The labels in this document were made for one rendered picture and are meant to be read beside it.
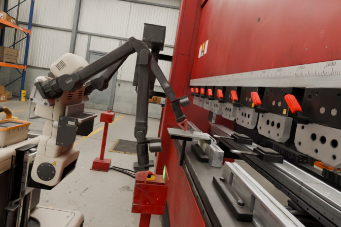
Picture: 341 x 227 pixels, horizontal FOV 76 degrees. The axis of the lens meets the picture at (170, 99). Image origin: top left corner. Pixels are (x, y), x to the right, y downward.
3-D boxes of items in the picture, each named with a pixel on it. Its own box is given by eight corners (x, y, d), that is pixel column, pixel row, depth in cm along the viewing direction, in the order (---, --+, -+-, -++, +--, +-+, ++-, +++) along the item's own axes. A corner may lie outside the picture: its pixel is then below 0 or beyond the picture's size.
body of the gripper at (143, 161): (154, 167, 106) (152, 153, 105) (133, 171, 104) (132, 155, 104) (154, 163, 112) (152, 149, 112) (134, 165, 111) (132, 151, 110)
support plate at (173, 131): (167, 128, 154) (167, 127, 154) (202, 134, 157) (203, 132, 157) (169, 134, 137) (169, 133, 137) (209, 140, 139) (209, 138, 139)
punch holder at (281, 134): (256, 131, 77) (264, 86, 76) (278, 135, 78) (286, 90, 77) (280, 143, 62) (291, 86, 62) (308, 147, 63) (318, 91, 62)
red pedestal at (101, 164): (93, 164, 317) (101, 108, 312) (110, 166, 319) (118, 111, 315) (89, 169, 297) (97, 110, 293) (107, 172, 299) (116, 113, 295)
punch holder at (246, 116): (234, 122, 97) (241, 86, 96) (252, 124, 98) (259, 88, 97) (249, 129, 82) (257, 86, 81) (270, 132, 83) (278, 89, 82)
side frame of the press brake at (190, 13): (150, 192, 260) (180, -1, 248) (218, 200, 269) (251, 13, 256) (150, 203, 236) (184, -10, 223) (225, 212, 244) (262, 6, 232)
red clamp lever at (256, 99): (250, 90, 78) (258, 110, 70) (261, 91, 78) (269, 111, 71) (248, 93, 79) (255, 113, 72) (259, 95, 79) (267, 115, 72)
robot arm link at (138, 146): (136, 140, 110) (134, 143, 104) (150, 139, 110) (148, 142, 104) (138, 153, 111) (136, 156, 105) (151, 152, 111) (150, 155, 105)
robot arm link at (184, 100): (168, 94, 151) (167, 93, 142) (183, 88, 151) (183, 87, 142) (174, 110, 151) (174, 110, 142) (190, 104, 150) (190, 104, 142)
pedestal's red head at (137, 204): (133, 192, 124) (137, 161, 123) (160, 194, 126) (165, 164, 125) (131, 213, 104) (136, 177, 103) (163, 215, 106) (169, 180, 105)
